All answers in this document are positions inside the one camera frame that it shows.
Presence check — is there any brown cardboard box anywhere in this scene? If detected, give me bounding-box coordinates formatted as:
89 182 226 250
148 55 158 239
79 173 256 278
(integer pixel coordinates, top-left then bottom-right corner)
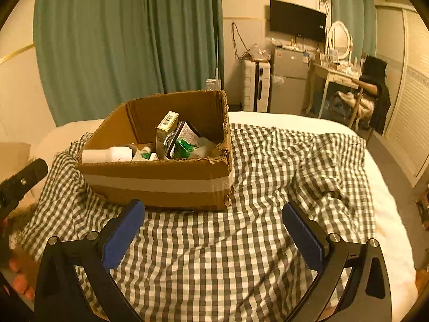
78 90 234 211

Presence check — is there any white louvered wardrobe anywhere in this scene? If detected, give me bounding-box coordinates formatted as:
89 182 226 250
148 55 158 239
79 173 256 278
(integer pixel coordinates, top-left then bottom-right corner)
376 3 428 185

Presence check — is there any chair with black clothes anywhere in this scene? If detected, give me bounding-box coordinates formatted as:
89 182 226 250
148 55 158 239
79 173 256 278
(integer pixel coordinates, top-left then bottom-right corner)
335 55 391 135

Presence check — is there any person's left hand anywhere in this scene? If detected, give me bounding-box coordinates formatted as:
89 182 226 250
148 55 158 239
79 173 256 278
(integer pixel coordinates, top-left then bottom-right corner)
0 217 39 302

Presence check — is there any green checkered cloth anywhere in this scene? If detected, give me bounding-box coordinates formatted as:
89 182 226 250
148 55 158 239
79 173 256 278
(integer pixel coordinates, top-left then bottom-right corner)
20 123 378 322

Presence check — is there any red white tissue packet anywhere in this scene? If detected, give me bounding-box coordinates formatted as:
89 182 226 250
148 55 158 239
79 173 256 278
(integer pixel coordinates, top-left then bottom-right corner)
164 121 202 159

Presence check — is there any beige pillow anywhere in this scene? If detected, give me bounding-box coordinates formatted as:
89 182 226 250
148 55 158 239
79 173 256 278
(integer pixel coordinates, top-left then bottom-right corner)
0 141 38 209

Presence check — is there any black wall television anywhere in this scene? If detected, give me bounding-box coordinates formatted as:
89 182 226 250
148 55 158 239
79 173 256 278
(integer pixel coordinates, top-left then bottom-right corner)
270 0 327 42

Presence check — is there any green curtain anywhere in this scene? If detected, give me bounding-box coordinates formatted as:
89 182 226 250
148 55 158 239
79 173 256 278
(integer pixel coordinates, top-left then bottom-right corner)
331 0 376 59
34 0 224 125

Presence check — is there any green plastic bag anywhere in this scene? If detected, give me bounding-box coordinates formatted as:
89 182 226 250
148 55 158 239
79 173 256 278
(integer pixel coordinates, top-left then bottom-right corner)
174 138 198 159

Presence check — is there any oval vanity mirror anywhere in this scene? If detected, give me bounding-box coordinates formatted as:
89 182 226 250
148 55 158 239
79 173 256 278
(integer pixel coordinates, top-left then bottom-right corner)
326 20 353 62

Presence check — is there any white plastic bottle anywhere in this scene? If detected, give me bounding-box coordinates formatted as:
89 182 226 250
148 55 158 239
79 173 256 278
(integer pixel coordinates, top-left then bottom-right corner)
82 146 133 164

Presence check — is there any flat tan medicine box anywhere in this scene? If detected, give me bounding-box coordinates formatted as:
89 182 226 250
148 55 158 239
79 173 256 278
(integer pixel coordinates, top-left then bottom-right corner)
156 111 180 159

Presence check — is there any silver mini fridge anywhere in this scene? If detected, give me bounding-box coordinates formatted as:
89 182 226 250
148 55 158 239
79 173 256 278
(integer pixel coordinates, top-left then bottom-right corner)
269 47 308 115

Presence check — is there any white suitcase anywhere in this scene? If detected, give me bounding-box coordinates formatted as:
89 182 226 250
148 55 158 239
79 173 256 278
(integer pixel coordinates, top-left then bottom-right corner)
241 60 271 113

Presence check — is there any white vanity table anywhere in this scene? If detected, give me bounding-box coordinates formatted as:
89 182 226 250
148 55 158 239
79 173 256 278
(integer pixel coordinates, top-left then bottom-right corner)
304 60 358 119

